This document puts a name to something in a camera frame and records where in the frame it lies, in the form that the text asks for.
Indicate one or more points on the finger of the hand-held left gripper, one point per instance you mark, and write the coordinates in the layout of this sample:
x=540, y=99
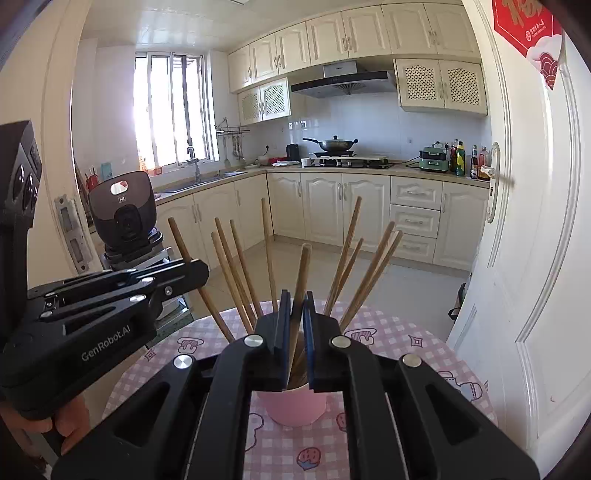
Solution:
x=189, y=277
x=92, y=281

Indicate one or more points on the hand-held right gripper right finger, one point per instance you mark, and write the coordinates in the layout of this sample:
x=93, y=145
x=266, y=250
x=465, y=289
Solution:
x=309, y=346

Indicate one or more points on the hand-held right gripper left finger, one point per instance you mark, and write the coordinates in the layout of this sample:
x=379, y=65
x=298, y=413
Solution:
x=281, y=332

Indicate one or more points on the bunch of chopsticks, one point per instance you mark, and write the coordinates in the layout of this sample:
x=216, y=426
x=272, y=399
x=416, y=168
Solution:
x=191, y=258

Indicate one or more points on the wooden chopstick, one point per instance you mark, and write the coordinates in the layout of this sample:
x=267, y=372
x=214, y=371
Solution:
x=301, y=277

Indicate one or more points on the pink cup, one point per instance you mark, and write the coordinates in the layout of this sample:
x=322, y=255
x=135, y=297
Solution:
x=291, y=408

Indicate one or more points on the person's left hand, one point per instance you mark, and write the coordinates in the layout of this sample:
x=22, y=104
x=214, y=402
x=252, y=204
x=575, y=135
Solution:
x=74, y=424

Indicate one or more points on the metal door lock plate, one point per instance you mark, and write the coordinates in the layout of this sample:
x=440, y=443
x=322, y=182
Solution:
x=71, y=240

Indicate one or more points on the pink checked tablecloth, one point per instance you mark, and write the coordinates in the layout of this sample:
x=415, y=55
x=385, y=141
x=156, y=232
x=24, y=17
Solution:
x=406, y=350

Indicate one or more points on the chrome faucet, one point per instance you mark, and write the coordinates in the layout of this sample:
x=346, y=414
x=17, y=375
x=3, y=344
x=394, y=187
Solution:
x=197, y=170

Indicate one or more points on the steel sink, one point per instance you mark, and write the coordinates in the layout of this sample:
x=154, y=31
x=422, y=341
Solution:
x=221, y=175

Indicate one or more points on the blue card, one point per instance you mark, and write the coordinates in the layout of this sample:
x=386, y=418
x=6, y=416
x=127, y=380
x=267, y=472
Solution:
x=106, y=171

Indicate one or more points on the orange windowsill item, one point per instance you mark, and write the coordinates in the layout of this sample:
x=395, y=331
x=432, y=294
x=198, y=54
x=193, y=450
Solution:
x=152, y=167

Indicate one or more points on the cream lower cabinets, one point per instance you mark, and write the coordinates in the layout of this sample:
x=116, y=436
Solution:
x=323, y=207

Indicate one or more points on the cream cabinets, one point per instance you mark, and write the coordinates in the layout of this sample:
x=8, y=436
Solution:
x=323, y=207
x=346, y=34

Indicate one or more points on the dark bin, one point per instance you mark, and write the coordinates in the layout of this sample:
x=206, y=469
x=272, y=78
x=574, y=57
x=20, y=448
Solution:
x=459, y=300

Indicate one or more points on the black kettle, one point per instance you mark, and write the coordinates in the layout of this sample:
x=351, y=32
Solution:
x=292, y=152

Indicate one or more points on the kitchen window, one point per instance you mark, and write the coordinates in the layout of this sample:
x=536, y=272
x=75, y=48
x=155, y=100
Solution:
x=175, y=110

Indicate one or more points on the gas stove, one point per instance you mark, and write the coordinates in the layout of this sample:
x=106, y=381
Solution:
x=351, y=162

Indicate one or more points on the narrow lattice door cabinet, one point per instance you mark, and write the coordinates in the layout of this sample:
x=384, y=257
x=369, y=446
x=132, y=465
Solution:
x=263, y=101

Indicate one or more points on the steel wok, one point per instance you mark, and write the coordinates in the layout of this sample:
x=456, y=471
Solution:
x=334, y=146

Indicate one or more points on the green countertop appliance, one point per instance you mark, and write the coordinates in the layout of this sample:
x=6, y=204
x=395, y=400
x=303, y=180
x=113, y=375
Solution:
x=434, y=164

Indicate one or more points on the red capped bottle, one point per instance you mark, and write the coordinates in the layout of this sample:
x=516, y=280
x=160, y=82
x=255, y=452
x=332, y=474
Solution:
x=453, y=157

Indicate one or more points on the green bottle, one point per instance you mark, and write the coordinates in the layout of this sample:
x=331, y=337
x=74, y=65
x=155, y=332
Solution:
x=460, y=161

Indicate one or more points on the white door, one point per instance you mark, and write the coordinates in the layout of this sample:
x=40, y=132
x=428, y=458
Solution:
x=531, y=254

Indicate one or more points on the dark sauce bottle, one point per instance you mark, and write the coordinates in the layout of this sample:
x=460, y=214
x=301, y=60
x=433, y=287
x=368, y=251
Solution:
x=473, y=164

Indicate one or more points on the black range hood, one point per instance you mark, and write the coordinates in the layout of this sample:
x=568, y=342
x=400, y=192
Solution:
x=344, y=83

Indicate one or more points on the orange sauce bottle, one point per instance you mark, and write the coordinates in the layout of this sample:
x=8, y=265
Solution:
x=483, y=164

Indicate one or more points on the cream upper cabinets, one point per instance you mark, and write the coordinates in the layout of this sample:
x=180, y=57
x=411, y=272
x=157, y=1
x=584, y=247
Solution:
x=346, y=34

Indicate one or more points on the wide lattice door cabinet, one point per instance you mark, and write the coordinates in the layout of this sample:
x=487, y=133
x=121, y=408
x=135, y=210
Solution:
x=441, y=85

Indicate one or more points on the red door poster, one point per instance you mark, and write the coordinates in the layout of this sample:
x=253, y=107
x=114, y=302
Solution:
x=517, y=23

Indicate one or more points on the brown dome camera device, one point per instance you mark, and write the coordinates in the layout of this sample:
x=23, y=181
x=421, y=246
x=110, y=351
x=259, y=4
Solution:
x=106, y=217

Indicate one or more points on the wall utensil rack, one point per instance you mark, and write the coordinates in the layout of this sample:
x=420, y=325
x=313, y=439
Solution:
x=233, y=131

